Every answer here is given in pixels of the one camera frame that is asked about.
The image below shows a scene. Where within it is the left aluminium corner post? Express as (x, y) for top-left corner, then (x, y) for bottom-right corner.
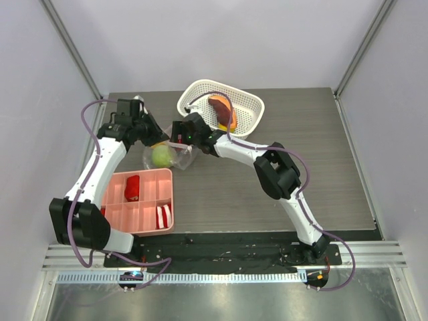
(39, 0), (103, 98)

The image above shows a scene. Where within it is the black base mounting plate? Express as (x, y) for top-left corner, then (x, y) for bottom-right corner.
(103, 243), (341, 268)

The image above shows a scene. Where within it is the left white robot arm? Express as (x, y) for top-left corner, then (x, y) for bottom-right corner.
(49, 108), (168, 267)

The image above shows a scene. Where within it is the right aluminium corner post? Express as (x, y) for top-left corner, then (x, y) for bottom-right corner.
(333, 0), (396, 100)

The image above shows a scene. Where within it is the aluminium front rail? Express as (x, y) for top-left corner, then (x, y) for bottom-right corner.
(41, 241), (408, 270)

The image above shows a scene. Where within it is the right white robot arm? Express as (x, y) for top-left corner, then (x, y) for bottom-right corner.
(171, 112), (330, 264)

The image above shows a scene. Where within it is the green fake lettuce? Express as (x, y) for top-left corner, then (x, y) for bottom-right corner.
(152, 144), (176, 168)

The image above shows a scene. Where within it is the clear pink zip top bag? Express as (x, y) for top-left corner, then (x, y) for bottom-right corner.
(142, 124), (199, 170)

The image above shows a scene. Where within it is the pink divided organizer tray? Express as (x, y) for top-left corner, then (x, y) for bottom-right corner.
(101, 169), (175, 236)

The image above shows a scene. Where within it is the slotted grey cable duct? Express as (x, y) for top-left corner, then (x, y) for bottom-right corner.
(56, 270), (307, 284)

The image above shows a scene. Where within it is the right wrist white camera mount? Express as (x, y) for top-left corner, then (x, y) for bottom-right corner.
(184, 104), (203, 115)

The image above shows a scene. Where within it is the red plush fake food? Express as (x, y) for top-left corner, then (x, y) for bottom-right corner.
(124, 175), (140, 202)

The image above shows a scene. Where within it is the red white striped fake food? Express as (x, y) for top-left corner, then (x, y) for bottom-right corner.
(156, 204), (173, 229)

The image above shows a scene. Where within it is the aluminium corner post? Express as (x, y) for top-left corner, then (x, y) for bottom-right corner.
(39, 0), (103, 98)
(333, 0), (396, 100)

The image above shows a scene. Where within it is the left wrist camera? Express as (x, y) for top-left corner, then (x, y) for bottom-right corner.
(114, 98), (144, 126)

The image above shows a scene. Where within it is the white perforated plastic basket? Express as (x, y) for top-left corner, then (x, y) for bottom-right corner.
(177, 79), (265, 140)

